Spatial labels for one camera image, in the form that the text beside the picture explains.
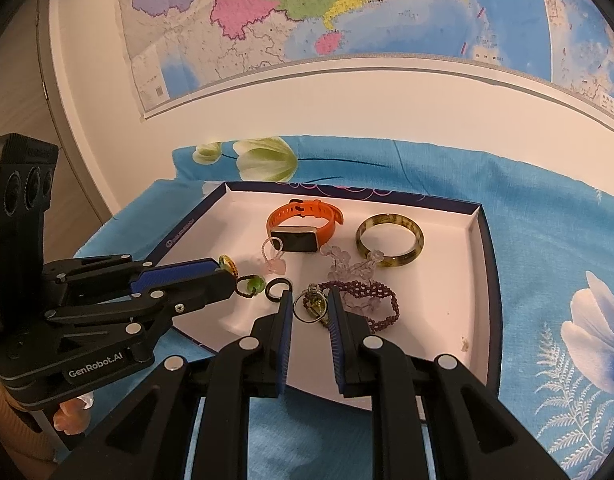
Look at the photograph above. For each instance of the person's left forearm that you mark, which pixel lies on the person's left forearm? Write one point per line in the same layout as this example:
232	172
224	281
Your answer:
7	435

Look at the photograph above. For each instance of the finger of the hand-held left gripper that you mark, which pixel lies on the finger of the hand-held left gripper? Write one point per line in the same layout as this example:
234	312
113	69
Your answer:
177	275
197	297

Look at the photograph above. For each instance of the yellow-green mottled bangle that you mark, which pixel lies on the yellow-green mottled bangle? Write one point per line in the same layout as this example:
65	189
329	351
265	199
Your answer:
418	242

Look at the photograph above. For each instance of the navy cardboard box tray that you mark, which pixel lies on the navy cardboard box tray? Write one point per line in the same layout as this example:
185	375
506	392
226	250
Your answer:
437	285

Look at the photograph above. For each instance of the orange smart watch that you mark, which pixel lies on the orange smart watch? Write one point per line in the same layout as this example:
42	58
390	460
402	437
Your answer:
282	215

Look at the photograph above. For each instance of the person's left hand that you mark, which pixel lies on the person's left hand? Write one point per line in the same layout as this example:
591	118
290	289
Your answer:
72	417

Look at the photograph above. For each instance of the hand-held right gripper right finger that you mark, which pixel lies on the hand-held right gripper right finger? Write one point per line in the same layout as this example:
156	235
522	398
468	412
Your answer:
335	345

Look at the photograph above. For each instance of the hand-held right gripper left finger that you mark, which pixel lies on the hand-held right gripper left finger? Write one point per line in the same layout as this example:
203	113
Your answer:
286	340

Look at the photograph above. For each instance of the wall map poster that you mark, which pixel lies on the wall map poster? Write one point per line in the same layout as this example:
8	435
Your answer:
337	10

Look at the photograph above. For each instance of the blue floral bedsheet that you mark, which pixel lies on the blue floral bedsheet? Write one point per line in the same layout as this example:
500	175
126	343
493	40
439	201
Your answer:
537	210

